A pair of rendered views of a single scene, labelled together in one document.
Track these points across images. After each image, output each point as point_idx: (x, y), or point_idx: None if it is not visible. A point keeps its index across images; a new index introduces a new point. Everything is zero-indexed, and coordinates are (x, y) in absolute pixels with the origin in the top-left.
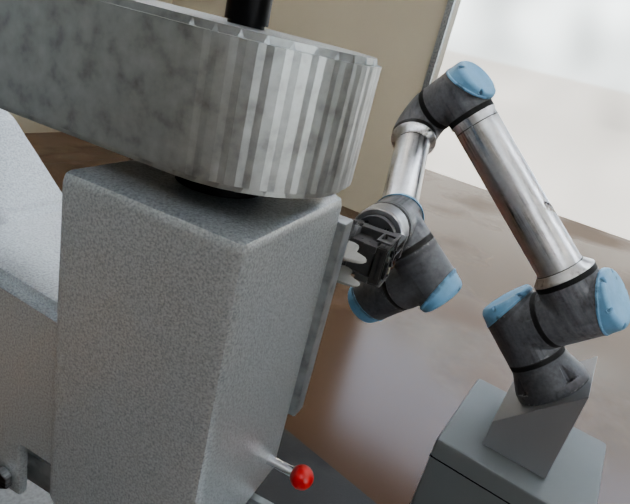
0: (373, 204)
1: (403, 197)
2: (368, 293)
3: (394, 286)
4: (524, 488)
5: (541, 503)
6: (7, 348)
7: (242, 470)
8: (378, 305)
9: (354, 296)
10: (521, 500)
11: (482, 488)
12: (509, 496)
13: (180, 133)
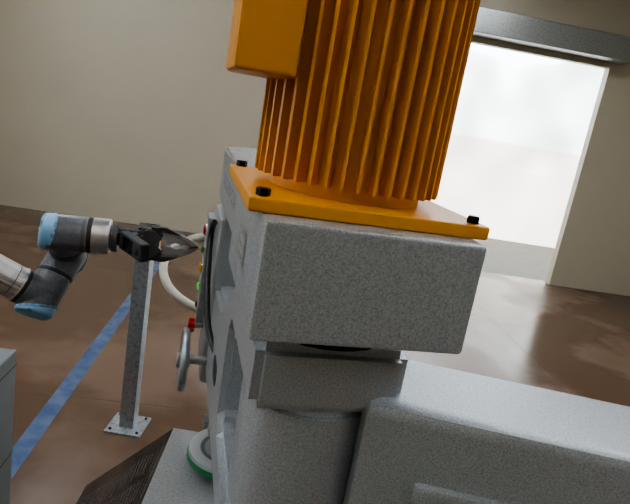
0: (92, 224)
1: (62, 214)
2: (60, 292)
3: (74, 271)
4: None
5: (2, 365)
6: None
7: None
8: (65, 293)
9: (51, 305)
10: None
11: None
12: None
13: None
